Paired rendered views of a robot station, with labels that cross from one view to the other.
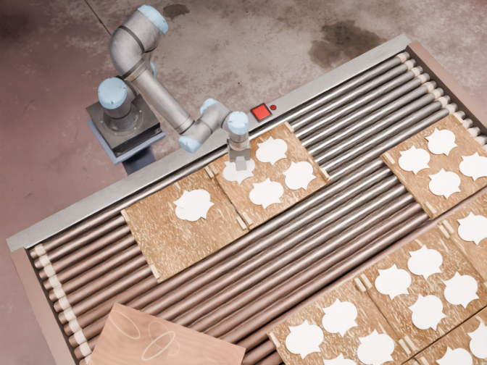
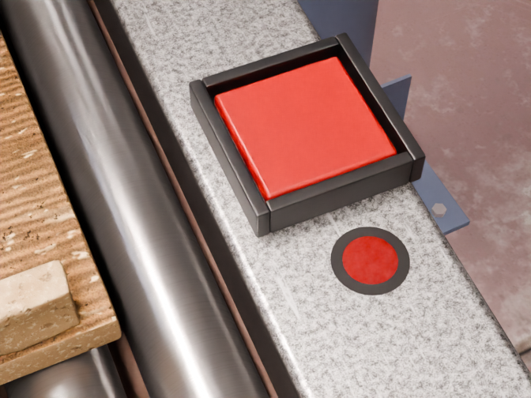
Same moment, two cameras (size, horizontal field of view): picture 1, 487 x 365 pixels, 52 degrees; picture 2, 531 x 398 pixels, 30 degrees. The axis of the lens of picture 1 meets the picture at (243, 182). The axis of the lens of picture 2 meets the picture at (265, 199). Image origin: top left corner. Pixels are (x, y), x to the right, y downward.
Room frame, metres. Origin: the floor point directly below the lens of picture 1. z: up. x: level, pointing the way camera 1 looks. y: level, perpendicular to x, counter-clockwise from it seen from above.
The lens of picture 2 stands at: (1.27, -0.34, 1.26)
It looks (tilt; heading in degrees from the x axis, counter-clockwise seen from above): 56 degrees down; 98
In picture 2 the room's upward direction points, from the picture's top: straight up
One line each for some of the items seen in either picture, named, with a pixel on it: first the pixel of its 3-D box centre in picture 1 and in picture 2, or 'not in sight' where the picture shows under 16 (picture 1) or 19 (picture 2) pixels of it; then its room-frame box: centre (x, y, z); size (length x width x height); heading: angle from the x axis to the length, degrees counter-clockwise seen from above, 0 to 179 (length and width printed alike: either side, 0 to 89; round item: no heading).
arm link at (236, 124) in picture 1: (238, 126); not in sight; (0.95, 0.02, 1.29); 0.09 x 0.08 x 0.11; 53
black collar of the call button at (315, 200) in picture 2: (261, 112); (303, 129); (1.25, -0.08, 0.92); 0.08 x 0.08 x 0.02; 32
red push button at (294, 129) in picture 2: (261, 112); (303, 132); (1.25, -0.08, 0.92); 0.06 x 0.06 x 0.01; 32
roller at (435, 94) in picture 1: (267, 189); not in sight; (0.88, -0.10, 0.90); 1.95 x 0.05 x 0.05; 122
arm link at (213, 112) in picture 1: (214, 116); not in sight; (1.00, 0.11, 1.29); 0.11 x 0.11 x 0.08; 53
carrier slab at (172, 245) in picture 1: (184, 221); not in sight; (0.71, 0.24, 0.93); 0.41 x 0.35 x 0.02; 121
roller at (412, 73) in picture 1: (249, 162); not in sight; (1.00, -0.03, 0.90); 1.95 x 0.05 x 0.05; 122
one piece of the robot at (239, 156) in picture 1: (238, 153); not in sight; (0.93, 0.02, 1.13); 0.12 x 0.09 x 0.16; 9
